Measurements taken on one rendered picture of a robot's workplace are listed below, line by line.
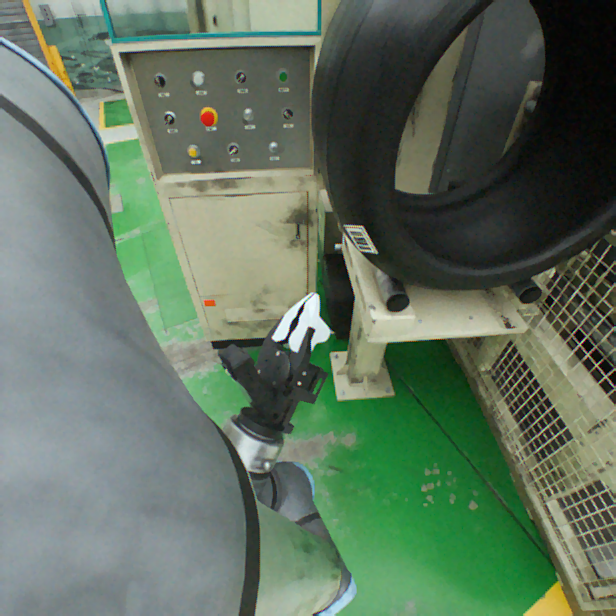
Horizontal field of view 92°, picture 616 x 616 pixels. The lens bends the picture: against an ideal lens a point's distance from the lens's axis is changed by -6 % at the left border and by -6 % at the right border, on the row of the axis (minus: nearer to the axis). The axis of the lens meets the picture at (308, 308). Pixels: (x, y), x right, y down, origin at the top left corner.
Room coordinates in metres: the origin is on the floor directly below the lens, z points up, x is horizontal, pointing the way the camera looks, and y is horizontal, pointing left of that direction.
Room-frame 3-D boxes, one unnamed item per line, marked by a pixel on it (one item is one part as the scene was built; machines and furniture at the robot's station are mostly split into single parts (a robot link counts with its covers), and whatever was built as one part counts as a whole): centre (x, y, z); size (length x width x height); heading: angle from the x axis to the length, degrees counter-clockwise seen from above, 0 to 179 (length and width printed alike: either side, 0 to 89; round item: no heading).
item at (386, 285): (0.61, -0.16, 0.90); 0.35 x 0.05 x 0.05; 5
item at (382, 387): (0.88, -0.26, 0.02); 0.27 x 0.27 x 0.04; 5
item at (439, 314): (0.62, -0.30, 0.80); 0.37 x 0.36 x 0.02; 95
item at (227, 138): (1.23, 0.26, 0.63); 0.56 x 0.41 x 1.27; 95
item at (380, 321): (0.61, -0.16, 0.83); 0.36 x 0.09 x 0.06; 5
